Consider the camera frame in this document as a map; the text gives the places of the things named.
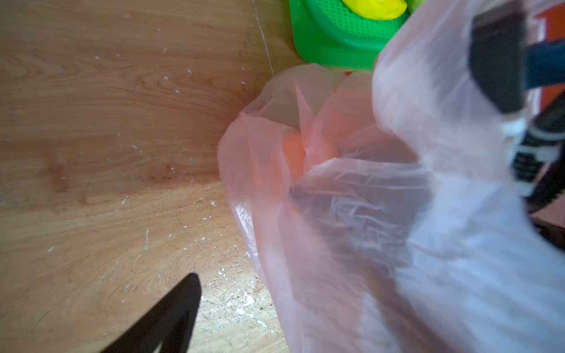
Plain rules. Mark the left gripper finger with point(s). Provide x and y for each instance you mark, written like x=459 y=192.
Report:
x=169 y=325

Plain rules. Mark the pink plastic bag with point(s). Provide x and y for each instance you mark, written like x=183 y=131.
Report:
x=380 y=211

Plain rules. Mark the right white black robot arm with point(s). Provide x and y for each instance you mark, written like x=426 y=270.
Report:
x=511 y=60

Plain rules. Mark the green plastic basket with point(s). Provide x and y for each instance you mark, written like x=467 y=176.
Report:
x=330 y=34

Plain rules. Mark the yellow banana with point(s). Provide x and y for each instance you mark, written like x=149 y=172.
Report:
x=377 y=10

